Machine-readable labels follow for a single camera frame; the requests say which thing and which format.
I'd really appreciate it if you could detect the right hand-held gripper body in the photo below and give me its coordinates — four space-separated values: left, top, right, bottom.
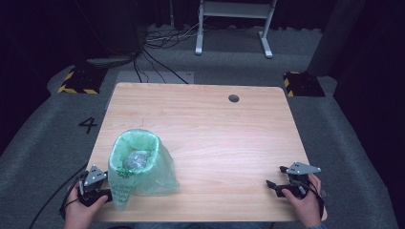
285 161 322 200

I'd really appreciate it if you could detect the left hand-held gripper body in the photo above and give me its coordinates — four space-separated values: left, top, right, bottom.
76 164 108 207

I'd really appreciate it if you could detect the green plastic trash bag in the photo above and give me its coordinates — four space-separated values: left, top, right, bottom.
107 128 181 212

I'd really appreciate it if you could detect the person's right hand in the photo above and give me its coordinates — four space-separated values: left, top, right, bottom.
281 173 324 229

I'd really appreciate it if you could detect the person's left hand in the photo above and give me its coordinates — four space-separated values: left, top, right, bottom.
62 185 110 229

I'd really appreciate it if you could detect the crumpled grey wrapper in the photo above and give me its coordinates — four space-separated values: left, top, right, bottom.
122 149 153 171

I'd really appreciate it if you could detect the black yellow striped base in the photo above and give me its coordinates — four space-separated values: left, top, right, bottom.
283 71 327 98
56 65 108 95

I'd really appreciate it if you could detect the dark grey pillar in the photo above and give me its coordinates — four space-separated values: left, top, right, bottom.
306 0 367 77

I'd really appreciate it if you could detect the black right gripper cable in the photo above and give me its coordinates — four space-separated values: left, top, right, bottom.
294 179 326 221

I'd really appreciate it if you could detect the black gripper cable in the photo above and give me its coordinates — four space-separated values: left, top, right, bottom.
294 179 326 221
28 162 89 229

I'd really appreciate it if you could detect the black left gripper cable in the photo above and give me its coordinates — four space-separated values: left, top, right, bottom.
28 162 89 229

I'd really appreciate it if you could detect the bundle of floor cables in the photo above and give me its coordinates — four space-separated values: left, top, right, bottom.
132 22 204 85

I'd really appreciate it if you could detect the white metal desk frame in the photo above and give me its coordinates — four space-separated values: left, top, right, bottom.
194 0 278 59

